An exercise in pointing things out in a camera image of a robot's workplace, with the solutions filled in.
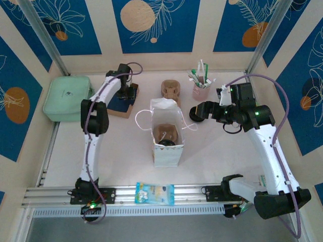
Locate white paper gift bag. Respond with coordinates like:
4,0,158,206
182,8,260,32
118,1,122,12
134,98,198,168

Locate pink straw holder cup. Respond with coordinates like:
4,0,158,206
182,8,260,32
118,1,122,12
192,81,211,101

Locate stack of blue napkins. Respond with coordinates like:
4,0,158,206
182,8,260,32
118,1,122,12
108,93,133,113

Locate stack of pulp cup carriers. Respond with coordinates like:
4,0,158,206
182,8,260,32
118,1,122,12
160,79,183,107

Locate brown cardboard tray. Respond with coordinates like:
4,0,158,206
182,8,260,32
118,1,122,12
106,83,140,119

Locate mint green zip pouch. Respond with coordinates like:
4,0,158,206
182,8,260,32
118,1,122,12
42,75,95,123

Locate clear plastic straws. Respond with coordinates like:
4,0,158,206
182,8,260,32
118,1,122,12
245,0,291,74

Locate blue snack packet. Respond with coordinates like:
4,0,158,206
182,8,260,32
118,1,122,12
135,181,176,206

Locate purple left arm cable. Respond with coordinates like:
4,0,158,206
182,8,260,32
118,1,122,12
83,61,144,225

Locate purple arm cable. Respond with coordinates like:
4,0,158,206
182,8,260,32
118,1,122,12
83,61,144,225
225,73,303,239

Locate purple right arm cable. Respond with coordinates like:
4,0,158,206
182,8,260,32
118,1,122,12
225,73,303,239

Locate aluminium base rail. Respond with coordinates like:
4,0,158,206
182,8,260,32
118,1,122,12
21,180,255,208

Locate aluminium frame post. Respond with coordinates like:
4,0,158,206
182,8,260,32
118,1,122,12
18,0,71,77

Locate white slotted cable duct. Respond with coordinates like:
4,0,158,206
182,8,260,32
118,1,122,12
32,203,226,218

